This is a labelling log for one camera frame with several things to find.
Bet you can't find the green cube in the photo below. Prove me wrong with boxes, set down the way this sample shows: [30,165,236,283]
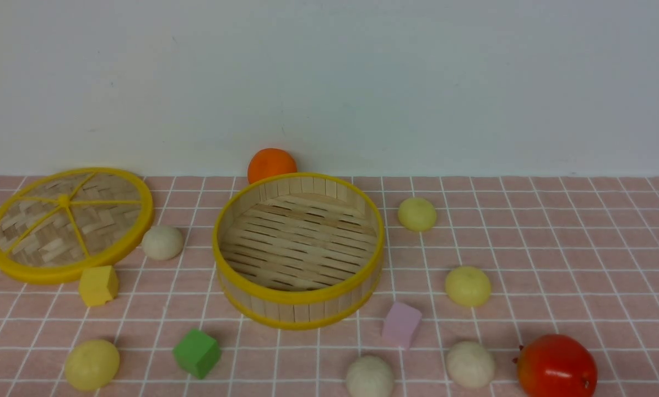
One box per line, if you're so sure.
[172,329,222,379]

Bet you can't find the red tomato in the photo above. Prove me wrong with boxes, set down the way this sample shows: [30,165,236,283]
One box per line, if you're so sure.
[512,334,598,396]

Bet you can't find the orange fruit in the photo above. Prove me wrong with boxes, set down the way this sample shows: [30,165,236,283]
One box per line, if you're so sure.
[247,148,298,184]

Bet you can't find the yellow cube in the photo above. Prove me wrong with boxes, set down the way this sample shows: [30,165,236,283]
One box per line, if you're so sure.
[78,266,120,307]

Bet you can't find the yellow bun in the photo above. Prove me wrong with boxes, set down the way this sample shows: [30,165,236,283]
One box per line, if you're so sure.
[445,266,491,307]
[397,197,437,232]
[63,339,120,391]

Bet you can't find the pink cube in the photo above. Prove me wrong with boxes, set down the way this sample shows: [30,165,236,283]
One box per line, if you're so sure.
[381,301,423,350]

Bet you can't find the white bun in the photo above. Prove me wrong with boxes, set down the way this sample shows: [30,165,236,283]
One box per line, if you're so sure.
[345,355,395,396]
[445,341,496,389]
[141,224,185,261]

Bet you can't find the yellow bamboo steamer tray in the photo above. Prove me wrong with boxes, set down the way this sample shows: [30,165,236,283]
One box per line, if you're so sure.
[212,173,385,331]

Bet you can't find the pink checkered tablecloth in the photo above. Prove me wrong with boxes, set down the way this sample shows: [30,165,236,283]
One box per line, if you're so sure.
[0,176,659,396]

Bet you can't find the yellow bamboo steamer lid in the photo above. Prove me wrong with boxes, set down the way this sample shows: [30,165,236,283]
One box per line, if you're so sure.
[0,168,155,285]

